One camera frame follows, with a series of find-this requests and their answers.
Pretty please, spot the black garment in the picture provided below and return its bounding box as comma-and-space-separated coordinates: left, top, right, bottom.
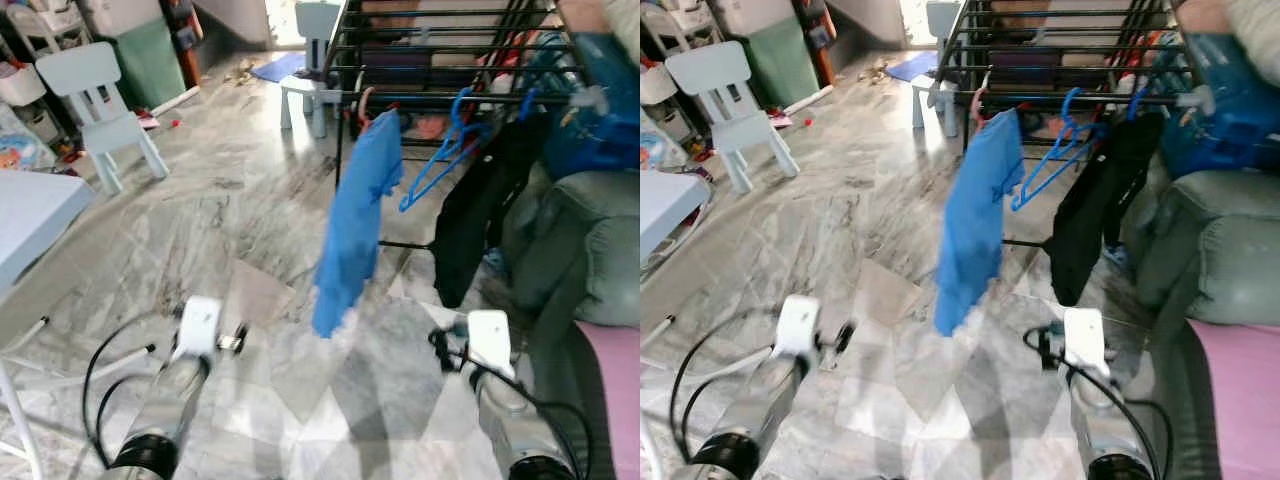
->
1048, 112, 1166, 306
432, 112, 551, 308

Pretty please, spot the blue garment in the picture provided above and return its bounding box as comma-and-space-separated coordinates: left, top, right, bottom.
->
312, 110, 404, 339
935, 108, 1026, 336

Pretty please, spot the grey green leather sofa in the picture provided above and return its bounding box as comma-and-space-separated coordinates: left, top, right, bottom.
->
1130, 165, 1280, 480
500, 165, 641, 480

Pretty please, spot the white rod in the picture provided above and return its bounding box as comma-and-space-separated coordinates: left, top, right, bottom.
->
785, 85, 836, 114
150, 85, 201, 116

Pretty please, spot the black metal drying rack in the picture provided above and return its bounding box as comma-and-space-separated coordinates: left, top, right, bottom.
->
322, 0, 611, 251
935, 0, 1216, 251

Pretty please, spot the blue floor mat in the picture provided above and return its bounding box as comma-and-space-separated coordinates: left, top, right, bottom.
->
250, 52, 306, 83
885, 52, 941, 83

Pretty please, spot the blue suitcase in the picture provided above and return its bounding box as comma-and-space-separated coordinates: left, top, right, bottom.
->
540, 30, 641, 181
1160, 35, 1280, 181

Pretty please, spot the brown wooden panel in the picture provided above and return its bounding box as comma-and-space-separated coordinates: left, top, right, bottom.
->
160, 0, 206, 89
795, 0, 836, 86

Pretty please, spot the white storage shelf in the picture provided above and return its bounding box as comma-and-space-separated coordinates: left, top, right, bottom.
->
0, 0, 96, 106
640, 0, 721, 106

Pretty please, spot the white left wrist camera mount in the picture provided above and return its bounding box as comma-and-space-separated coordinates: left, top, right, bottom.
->
172, 297, 223, 359
775, 295, 821, 356

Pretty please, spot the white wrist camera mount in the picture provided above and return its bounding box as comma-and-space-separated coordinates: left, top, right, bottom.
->
172, 297, 223, 359
1062, 307, 1111, 376
775, 295, 821, 356
467, 310, 516, 379

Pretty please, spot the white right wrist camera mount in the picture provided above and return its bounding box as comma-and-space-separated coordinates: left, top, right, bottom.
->
1062, 307, 1111, 376
467, 310, 516, 379

